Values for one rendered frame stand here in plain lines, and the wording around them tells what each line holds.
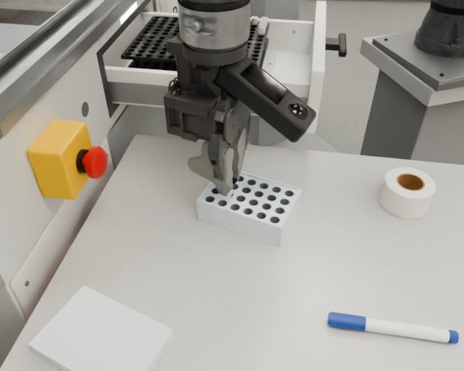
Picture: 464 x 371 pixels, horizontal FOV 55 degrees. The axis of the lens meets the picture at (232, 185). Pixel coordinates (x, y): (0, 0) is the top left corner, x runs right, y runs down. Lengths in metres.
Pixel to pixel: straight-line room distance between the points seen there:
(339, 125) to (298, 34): 1.40
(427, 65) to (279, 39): 0.34
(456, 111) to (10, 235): 0.96
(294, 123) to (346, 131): 1.76
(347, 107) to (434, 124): 1.31
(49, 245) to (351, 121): 1.88
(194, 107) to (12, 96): 0.19
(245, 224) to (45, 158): 0.26
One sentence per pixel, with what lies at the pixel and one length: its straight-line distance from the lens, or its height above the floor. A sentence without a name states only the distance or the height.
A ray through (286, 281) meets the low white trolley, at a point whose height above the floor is 0.76.
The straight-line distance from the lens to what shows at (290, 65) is 0.87.
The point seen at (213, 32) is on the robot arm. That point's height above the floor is 1.04.
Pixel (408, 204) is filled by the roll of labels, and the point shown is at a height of 0.79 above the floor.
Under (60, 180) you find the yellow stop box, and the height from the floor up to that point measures 0.87.
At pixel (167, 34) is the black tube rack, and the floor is 0.90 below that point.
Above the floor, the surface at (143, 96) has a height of 0.85.
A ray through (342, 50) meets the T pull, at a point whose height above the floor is 0.91.
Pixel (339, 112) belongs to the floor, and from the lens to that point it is 2.38.
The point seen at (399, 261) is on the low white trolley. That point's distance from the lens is 0.63.
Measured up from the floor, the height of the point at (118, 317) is 0.78.
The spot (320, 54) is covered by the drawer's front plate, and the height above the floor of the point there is 0.93.
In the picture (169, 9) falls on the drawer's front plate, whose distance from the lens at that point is 1.01.
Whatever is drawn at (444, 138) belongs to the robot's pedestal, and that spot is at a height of 0.59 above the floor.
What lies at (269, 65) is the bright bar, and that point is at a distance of 0.84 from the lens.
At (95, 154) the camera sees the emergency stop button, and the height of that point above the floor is 0.89.
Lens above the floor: 1.21
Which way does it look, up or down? 41 degrees down
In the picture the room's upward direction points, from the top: straight up
